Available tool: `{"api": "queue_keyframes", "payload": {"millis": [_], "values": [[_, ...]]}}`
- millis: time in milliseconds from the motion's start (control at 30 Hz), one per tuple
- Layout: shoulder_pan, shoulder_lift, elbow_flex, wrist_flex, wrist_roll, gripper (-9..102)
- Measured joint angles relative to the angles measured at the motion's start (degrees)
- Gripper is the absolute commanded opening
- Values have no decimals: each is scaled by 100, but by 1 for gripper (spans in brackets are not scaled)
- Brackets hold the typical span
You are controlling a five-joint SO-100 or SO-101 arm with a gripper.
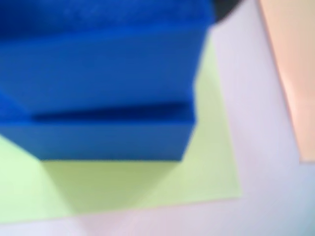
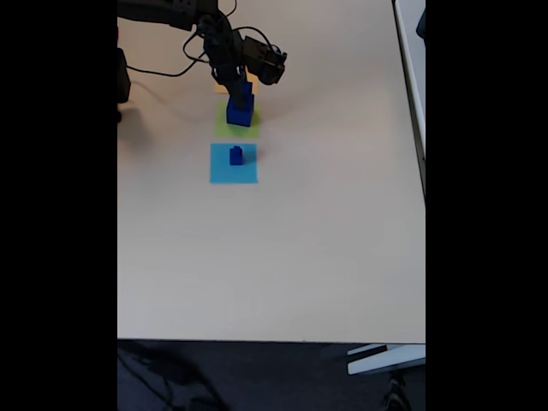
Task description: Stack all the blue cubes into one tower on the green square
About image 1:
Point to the orange paper square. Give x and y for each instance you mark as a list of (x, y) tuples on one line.
[(295, 61)]

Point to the medium blue cube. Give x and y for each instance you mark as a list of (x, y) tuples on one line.
[(98, 61)]

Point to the large blue cube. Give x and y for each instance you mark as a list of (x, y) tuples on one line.
[(110, 140)]

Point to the green paper square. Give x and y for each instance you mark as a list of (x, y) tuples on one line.
[(209, 159)]

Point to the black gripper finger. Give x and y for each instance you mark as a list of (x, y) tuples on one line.
[(226, 8)]

